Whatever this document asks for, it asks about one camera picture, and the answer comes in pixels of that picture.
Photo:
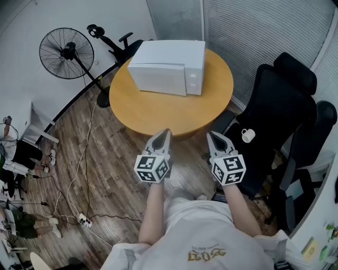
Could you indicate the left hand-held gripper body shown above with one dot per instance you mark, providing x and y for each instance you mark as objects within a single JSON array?
[{"x": 148, "y": 164}]

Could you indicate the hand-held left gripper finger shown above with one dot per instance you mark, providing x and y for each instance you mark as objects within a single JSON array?
[
  {"x": 169, "y": 145},
  {"x": 151, "y": 145}
]

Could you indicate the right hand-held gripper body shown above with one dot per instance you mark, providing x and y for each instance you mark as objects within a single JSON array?
[{"x": 228, "y": 168}]

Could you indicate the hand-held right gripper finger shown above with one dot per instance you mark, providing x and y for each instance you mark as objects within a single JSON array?
[
  {"x": 211, "y": 147},
  {"x": 225, "y": 145}
]

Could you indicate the white microwave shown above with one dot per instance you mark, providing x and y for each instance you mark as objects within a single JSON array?
[{"x": 169, "y": 58}]

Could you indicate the person's left forearm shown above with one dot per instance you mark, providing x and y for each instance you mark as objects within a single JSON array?
[{"x": 153, "y": 211}]

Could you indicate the person's right forearm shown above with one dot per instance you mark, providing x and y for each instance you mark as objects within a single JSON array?
[{"x": 240, "y": 211}]

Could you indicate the white ceramic mug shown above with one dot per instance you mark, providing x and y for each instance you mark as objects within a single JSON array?
[{"x": 248, "y": 135}]

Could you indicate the black waist device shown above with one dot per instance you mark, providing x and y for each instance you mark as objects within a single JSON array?
[{"x": 219, "y": 197}]

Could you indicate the person's white shoe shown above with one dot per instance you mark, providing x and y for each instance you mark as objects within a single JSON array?
[{"x": 182, "y": 193}]

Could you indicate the black office chair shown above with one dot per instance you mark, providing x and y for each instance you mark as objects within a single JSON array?
[
  {"x": 311, "y": 147},
  {"x": 277, "y": 105},
  {"x": 124, "y": 50},
  {"x": 75, "y": 263}
]

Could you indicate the person's white shirt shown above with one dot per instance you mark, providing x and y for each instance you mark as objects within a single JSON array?
[{"x": 200, "y": 237}]

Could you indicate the white power strip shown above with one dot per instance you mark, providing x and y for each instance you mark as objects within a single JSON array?
[{"x": 85, "y": 220}]

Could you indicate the white curved desk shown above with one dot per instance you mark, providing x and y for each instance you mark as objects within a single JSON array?
[{"x": 317, "y": 211}]

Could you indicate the yellow notepad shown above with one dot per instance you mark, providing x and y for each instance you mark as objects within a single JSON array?
[{"x": 310, "y": 249}]

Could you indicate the black standing fan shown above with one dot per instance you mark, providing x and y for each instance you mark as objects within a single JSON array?
[{"x": 66, "y": 52}]

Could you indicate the light wooden curved desk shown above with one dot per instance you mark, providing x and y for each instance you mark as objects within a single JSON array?
[{"x": 38, "y": 262}]

